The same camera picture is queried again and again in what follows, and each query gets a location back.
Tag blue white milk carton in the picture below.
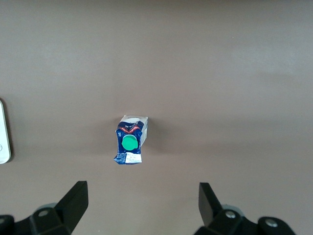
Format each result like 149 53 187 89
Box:
113 115 149 166

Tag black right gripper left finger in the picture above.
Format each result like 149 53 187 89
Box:
0 181 89 235

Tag white tray with bunny drawing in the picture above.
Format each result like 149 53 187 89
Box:
0 99 12 164

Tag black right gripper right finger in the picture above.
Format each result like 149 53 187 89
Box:
193 182 296 235

